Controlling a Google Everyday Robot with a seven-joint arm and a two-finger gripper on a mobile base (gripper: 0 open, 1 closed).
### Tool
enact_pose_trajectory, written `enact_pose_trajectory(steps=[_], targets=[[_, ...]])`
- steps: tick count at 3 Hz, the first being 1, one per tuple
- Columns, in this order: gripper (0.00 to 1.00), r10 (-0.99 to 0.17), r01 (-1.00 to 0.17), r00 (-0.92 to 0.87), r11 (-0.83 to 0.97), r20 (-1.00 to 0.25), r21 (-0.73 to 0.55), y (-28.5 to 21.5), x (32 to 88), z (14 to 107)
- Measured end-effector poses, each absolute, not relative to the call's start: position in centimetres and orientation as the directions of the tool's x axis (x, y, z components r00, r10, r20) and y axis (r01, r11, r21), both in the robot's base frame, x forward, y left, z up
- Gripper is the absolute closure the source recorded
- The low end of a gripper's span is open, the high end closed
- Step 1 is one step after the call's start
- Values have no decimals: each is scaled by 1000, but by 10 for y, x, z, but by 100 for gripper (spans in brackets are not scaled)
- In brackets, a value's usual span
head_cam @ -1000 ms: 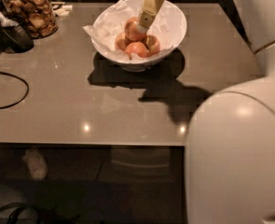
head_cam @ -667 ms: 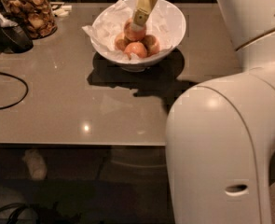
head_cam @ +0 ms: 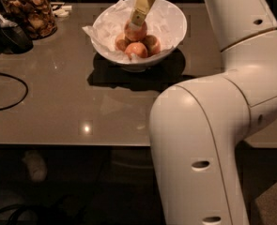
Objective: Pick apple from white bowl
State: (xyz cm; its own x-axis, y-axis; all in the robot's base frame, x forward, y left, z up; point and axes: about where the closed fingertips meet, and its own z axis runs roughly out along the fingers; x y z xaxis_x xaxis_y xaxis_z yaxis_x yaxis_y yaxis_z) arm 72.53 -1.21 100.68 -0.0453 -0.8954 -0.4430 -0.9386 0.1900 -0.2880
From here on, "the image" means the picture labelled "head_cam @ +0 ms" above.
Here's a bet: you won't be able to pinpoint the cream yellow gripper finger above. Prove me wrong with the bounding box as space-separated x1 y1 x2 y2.
130 0 155 29

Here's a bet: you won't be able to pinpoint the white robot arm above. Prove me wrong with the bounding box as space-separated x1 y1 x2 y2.
149 0 277 225

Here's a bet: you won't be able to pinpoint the black kitchen appliance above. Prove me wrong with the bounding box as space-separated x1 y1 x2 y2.
0 6 33 54

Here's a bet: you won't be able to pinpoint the red apple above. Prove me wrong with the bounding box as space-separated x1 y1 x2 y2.
124 21 147 41
115 33 131 52
125 42 148 59
143 35 161 56

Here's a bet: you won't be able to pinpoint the white bowl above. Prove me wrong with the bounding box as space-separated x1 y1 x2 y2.
91 0 188 73

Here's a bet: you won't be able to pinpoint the glass jar of dried chips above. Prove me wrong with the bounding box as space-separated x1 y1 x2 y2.
0 0 57 39

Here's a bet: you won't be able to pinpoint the white crumpled paper liner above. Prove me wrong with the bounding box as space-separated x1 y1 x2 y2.
83 0 178 66

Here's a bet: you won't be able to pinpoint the black cable on table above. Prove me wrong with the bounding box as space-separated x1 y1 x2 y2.
0 70 30 112

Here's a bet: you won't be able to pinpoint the black cables on floor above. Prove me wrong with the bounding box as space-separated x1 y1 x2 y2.
0 203 83 225

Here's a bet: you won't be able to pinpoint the white sock under table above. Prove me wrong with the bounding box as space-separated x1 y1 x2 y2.
23 150 48 183

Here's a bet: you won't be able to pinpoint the small white items on table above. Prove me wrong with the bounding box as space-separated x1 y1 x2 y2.
52 5 72 18

